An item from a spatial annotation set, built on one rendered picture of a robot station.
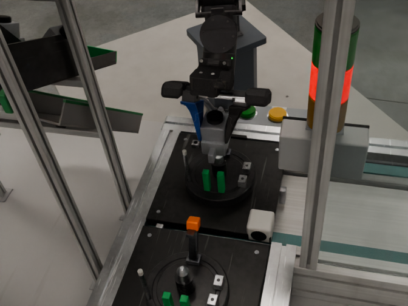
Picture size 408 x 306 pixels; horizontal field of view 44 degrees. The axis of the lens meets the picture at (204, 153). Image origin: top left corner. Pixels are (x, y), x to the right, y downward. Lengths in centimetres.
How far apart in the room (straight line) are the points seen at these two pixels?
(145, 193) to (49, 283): 26
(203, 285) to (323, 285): 22
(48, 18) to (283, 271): 305
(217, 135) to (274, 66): 62
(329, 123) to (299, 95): 73
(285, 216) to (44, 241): 51
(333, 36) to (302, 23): 271
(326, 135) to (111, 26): 288
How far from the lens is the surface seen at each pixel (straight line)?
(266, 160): 104
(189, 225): 82
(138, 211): 100
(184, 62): 151
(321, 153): 69
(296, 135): 71
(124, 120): 104
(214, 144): 89
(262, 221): 92
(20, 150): 136
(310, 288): 96
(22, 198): 124
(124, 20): 349
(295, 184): 107
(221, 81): 79
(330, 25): 55
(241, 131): 113
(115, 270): 94
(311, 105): 66
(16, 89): 68
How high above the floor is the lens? 173
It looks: 46 degrees down
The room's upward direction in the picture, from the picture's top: 7 degrees counter-clockwise
